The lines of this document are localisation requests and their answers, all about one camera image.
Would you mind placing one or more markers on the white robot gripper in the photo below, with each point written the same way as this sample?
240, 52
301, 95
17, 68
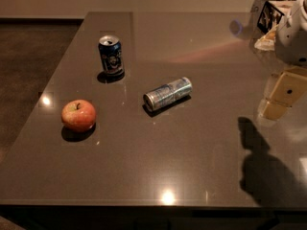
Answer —
292, 38

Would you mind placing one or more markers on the silver blue redbull can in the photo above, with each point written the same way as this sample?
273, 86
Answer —
167, 94

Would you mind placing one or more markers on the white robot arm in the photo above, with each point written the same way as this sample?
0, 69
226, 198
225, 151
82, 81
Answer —
264, 47

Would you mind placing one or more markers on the blue pepsi soda can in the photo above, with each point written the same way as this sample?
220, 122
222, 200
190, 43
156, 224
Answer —
110, 50

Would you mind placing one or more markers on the black patterned napkin box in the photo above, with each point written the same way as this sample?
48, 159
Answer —
272, 13

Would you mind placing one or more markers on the red yellow apple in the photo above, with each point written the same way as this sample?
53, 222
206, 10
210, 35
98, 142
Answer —
79, 116

